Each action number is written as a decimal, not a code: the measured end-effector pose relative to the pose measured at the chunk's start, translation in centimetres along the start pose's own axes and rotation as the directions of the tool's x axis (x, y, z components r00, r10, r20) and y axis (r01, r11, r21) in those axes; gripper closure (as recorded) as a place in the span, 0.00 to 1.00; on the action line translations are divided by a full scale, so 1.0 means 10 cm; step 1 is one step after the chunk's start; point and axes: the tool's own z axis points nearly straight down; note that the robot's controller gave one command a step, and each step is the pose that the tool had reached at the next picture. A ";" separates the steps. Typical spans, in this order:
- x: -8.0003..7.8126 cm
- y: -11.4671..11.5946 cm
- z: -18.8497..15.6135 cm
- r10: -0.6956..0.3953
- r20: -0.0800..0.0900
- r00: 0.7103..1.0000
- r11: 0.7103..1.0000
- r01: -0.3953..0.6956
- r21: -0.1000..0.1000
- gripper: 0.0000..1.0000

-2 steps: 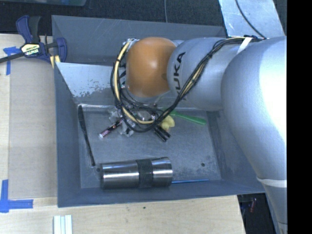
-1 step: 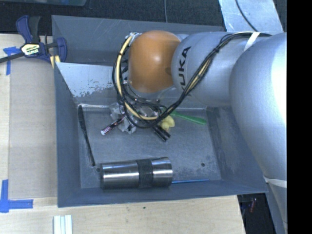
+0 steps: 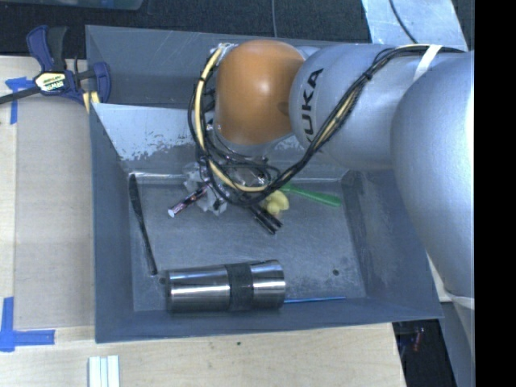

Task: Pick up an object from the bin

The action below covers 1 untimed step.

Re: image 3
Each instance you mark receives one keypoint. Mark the yellow toy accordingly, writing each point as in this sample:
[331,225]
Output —
[279,204]

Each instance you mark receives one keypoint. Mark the brown tube with white end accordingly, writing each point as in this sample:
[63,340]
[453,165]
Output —
[186,204]

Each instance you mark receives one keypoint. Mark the grey metal bin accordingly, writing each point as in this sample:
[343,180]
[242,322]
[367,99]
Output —
[242,248]

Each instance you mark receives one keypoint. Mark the green plastic stick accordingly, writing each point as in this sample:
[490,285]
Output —
[318,197]

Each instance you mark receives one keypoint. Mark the black flat narrow stick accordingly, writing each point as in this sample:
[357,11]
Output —
[141,220]

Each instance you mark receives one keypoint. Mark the silver metal cylinder, black band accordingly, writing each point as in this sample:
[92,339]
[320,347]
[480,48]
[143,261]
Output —
[201,288]

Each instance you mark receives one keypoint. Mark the thin blue stick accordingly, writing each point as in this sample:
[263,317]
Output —
[314,299]

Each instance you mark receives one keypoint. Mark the pale wood flat board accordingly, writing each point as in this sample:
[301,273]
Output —
[52,216]

